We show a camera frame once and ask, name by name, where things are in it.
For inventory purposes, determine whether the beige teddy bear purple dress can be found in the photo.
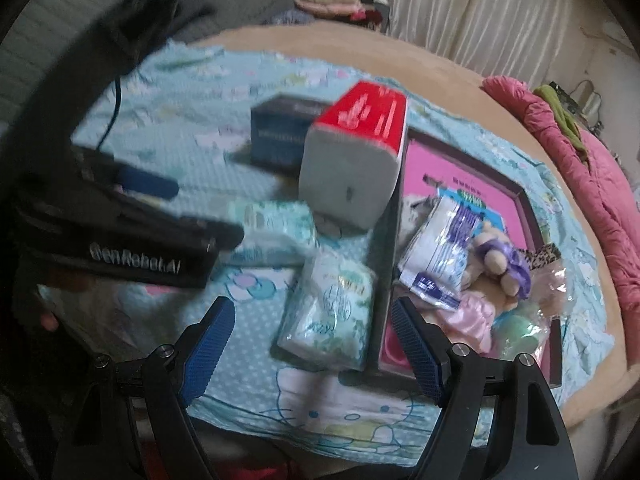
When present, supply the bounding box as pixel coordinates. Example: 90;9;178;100
434;224;534;354

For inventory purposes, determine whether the black cable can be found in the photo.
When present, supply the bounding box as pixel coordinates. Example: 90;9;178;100
94;74;124;154

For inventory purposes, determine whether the green garment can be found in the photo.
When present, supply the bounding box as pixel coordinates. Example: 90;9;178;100
533;84;589;165

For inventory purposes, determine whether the stack of folded clothes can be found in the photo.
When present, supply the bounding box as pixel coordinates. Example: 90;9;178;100
294;0;390;32

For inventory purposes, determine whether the white blue wipes packet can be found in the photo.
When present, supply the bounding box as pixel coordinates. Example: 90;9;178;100
397;196;480;311

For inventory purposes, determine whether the leopard print scrunchie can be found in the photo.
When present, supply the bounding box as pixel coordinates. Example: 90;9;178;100
518;243;562;271

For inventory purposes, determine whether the red tissue pack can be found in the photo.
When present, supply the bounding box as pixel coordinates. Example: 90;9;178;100
298;80;408;231

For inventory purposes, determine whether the grey quilted headboard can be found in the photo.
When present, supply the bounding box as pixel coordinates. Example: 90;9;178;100
1;0;293;124

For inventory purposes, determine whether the person's hand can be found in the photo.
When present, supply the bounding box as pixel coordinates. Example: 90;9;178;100
37;278;97;334

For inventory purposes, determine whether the pink quilt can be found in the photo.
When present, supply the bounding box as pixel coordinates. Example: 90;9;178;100
482;76;640;366

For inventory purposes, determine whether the pink plush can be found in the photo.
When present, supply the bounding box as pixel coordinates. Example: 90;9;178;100
529;260;567;318

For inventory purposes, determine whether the dark blue box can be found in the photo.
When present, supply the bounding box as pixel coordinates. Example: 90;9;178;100
250;94;329;177

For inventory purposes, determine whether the white curtain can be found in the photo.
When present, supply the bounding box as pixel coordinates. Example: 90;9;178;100
374;0;601;86

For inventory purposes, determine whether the hello kitty blue sheet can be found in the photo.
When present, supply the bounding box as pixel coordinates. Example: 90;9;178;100
44;44;614;466

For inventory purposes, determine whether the cluttered side table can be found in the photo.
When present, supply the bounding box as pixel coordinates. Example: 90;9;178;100
549;79;603;136

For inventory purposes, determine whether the green tissue packet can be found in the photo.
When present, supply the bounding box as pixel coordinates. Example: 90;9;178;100
221;198;318;268
277;249;378;372

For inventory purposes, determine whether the beige bed blanket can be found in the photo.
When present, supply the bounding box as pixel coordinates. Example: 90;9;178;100
195;21;639;427

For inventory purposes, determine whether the green round soft object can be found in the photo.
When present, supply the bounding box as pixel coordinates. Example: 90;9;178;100
490;310;549;361

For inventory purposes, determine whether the pink tray box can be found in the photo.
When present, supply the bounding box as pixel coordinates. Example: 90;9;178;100
375;128;563;388

